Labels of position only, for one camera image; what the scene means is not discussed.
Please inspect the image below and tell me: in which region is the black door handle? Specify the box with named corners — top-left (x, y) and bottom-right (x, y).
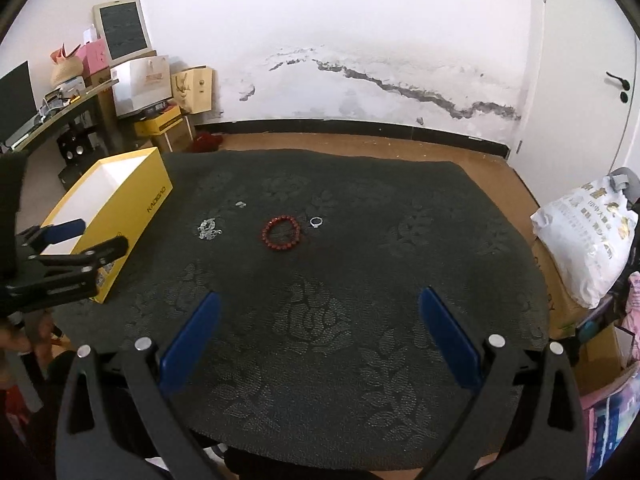
top-left (605, 71), bottom-right (632, 104)

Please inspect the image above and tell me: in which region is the pink printed packet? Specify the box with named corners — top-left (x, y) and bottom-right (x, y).
top-left (581, 360), bottom-right (640, 477)

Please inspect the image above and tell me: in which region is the white cardboard box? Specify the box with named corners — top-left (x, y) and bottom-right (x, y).
top-left (110, 55), bottom-right (174, 120)

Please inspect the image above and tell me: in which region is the pink box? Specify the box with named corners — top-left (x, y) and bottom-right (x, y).
top-left (75, 40), bottom-right (111, 77)

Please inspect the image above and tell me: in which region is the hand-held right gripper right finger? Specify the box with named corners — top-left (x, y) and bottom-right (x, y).
top-left (419, 287), bottom-right (587, 480)

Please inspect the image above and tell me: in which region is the beige framed dark board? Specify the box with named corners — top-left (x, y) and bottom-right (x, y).
top-left (92, 0), bottom-right (153, 64)

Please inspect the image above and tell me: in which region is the black speaker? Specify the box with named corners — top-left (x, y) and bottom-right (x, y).
top-left (55, 130), bottom-right (106, 167)

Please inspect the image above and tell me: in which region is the yellow cardboard box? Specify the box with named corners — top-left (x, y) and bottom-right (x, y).
top-left (39, 147), bottom-right (174, 305)

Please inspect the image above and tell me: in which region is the flat yellow box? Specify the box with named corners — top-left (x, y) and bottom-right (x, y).
top-left (133, 105), bottom-right (184, 137)

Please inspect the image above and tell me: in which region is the beige woven bag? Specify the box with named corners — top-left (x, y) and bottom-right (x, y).
top-left (49, 45), bottom-right (84, 89)

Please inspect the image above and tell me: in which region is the pink cloth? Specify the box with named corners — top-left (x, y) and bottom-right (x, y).
top-left (621, 270), bottom-right (640, 362)

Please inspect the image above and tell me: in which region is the dark floral table mat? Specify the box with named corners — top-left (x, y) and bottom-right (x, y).
top-left (50, 149), bottom-right (551, 472)

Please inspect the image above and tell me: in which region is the tan paper bag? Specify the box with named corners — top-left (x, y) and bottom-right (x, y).
top-left (171, 65), bottom-right (216, 115)

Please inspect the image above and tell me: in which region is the black computer monitor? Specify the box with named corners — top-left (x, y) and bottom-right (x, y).
top-left (0, 60), bottom-right (39, 147)

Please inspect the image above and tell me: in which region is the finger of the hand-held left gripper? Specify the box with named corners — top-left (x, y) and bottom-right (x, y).
top-left (15, 217), bottom-right (87, 261)
top-left (4, 236), bottom-right (130, 312)

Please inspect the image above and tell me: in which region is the brown cardboard box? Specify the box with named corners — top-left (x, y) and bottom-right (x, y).
top-left (150, 116), bottom-right (197, 154)

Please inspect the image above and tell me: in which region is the curved wooden desk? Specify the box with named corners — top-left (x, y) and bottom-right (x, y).
top-left (0, 79), bottom-right (121, 157)

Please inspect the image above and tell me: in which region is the white printed plastic bag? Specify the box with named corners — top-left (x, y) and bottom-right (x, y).
top-left (530, 176), bottom-right (640, 310)

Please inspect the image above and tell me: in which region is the person's left hand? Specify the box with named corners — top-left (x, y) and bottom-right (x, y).
top-left (0, 309), bottom-right (57, 357)

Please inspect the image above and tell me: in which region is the white door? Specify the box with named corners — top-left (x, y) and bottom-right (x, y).
top-left (510, 0), bottom-right (640, 201)

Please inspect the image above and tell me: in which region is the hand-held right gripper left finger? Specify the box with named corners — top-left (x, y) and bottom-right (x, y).
top-left (54, 290), bottom-right (223, 480)

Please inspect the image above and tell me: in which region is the red bead bracelet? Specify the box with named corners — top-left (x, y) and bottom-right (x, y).
top-left (261, 215), bottom-right (303, 251)

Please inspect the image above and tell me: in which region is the red cloth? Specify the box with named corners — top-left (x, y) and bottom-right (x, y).
top-left (193, 132), bottom-right (224, 154)

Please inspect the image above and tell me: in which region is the silver chain necklace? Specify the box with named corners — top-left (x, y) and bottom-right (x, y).
top-left (195, 217), bottom-right (224, 242)

